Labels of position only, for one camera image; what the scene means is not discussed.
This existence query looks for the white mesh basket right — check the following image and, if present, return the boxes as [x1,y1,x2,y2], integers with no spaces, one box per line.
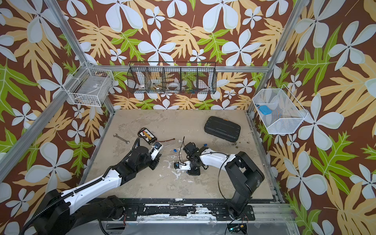
[252,85,308,135]

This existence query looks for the black battery charging board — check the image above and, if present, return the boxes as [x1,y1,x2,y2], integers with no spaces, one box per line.
[138,127,157,145]

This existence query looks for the black wire basket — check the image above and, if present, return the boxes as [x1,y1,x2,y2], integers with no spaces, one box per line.
[126,61,217,94]

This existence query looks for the blue object in basket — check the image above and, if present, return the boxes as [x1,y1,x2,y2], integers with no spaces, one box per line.
[258,105,272,115]

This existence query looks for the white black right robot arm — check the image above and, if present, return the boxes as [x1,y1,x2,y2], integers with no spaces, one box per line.
[174,143,265,219]

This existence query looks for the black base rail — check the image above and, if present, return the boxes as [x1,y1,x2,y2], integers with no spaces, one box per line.
[96,198,265,222]

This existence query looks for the silver open-end wrench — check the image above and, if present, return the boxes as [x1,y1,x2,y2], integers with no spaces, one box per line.
[113,134,130,144]

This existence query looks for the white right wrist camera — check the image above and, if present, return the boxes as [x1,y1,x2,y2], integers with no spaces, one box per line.
[173,161,191,170]

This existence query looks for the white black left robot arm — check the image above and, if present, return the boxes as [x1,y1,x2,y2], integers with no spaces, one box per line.
[19,142,163,235]

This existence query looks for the black plastic case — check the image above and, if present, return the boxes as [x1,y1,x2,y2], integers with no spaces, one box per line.
[204,116,241,143]

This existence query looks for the white wire basket left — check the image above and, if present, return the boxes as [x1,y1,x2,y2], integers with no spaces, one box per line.
[64,62,114,107]

